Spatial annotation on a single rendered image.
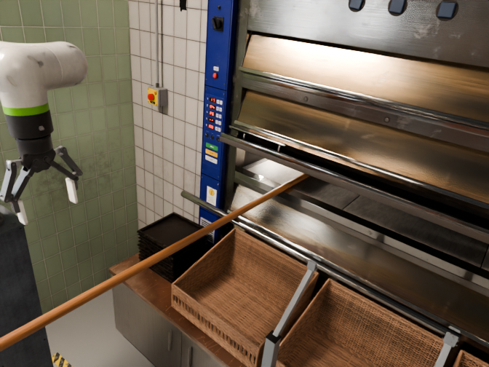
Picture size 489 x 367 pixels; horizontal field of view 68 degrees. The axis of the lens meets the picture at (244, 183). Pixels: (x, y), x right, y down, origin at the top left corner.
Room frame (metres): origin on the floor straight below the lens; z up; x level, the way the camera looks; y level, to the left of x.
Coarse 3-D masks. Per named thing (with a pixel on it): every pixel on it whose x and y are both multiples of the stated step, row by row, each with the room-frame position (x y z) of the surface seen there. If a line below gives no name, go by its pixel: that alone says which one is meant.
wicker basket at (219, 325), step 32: (224, 256) 1.68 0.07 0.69; (256, 256) 1.62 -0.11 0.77; (288, 256) 1.53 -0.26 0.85; (192, 288) 1.48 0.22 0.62; (224, 288) 1.54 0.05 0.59; (256, 288) 1.55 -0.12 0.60; (288, 288) 1.47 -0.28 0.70; (192, 320) 1.29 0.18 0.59; (224, 320) 1.31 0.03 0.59; (256, 320) 1.33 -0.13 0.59; (288, 320) 1.24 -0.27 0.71; (256, 352) 1.06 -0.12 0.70
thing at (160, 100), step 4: (148, 88) 2.13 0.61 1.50; (152, 88) 2.11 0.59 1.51; (156, 88) 2.11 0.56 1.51; (160, 88) 2.12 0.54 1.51; (164, 88) 2.13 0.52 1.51; (148, 92) 2.13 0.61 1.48; (152, 92) 2.11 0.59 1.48; (156, 92) 2.09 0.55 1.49; (160, 92) 2.09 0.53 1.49; (164, 92) 2.12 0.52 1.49; (156, 96) 2.09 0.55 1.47; (160, 96) 2.09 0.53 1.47; (164, 96) 2.12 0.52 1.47; (148, 100) 2.13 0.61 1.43; (152, 100) 2.11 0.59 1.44; (156, 100) 2.09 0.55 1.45; (160, 100) 2.09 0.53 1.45; (164, 100) 2.12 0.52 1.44; (152, 104) 2.12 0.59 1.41; (156, 104) 2.08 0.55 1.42; (160, 104) 2.09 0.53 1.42; (164, 104) 2.12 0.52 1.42
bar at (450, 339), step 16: (208, 208) 1.41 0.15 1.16; (240, 224) 1.30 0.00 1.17; (272, 240) 1.21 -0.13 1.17; (304, 256) 1.12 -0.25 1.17; (336, 272) 1.04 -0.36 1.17; (304, 288) 1.05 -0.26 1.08; (368, 288) 0.97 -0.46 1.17; (400, 304) 0.91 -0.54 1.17; (416, 320) 0.87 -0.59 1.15; (432, 320) 0.85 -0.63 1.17; (272, 336) 0.93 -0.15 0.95; (448, 336) 0.81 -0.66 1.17; (272, 352) 0.90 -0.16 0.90; (448, 352) 0.79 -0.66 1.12
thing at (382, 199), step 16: (240, 144) 1.61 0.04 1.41; (272, 144) 1.71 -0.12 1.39; (272, 160) 1.50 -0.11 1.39; (304, 160) 1.52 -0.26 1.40; (320, 160) 1.57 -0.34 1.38; (320, 176) 1.36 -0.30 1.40; (352, 176) 1.40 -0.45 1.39; (368, 192) 1.24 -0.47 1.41; (400, 192) 1.30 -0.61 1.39; (400, 208) 1.16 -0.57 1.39; (448, 208) 1.21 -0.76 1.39; (448, 224) 1.07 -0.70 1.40; (480, 224) 1.10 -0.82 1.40; (480, 240) 1.01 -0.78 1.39
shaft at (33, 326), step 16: (304, 176) 1.77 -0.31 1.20; (272, 192) 1.54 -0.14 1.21; (240, 208) 1.36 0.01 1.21; (192, 240) 1.12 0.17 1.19; (160, 256) 1.00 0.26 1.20; (128, 272) 0.90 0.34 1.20; (96, 288) 0.82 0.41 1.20; (64, 304) 0.74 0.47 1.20; (80, 304) 0.76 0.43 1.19; (32, 320) 0.68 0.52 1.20; (48, 320) 0.69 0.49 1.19; (16, 336) 0.63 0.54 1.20
